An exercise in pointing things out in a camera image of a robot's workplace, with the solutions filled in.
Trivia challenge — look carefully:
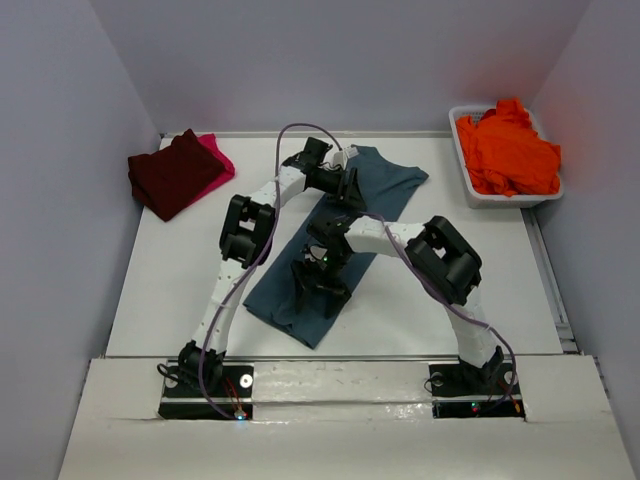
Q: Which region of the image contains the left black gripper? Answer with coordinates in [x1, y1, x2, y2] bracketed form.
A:
[312, 167, 366, 212]

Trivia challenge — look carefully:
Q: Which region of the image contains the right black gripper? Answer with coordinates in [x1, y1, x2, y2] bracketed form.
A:
[291, 247, 353, 316]

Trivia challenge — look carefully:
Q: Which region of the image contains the teal blue t shirt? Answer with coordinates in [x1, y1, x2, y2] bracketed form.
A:
[244, 146, 428, 349]

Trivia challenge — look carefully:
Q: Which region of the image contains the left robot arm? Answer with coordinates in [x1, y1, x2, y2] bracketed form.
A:
[177, 137, 365, 395]

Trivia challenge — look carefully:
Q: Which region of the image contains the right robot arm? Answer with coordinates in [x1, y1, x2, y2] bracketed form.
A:
[291, 213, 512, 393]

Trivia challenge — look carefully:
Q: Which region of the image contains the white plastic basket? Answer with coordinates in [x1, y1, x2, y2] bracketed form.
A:
[448, 104, 564, 209]

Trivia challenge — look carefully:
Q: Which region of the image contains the pink folded t shirt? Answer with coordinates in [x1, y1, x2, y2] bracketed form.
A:
[192, 133, 236, 203]

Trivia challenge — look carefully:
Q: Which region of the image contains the orange t shirt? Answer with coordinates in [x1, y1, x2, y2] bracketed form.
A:
[455, 97, 562, 197]

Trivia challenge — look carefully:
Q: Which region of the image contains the dark red folded t shirt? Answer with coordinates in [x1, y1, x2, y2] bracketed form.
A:
[128, 129, 220, 222]

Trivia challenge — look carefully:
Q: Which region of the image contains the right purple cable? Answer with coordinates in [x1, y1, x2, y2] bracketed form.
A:
[357, 213, 519, 414]

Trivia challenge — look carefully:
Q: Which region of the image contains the purple cable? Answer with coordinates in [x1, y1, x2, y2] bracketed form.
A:
[197, 124, 344, 419]
[357, 213, 519, 414]

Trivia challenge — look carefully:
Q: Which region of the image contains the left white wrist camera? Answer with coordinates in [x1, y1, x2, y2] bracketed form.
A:
[327, 146, 359, 170]

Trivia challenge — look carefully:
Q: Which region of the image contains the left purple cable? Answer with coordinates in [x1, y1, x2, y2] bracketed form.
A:
[197, 124, 344, 419]

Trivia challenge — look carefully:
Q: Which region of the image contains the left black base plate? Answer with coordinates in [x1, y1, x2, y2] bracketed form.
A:
[156, 362, 254, 421]

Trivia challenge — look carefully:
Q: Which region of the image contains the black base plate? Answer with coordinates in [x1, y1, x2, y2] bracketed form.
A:
[156, 362, 254, 421]
[423, 362, 526, 419]

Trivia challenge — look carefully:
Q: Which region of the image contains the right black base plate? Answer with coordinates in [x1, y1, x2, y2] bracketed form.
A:
[423, 362, 526, 419]

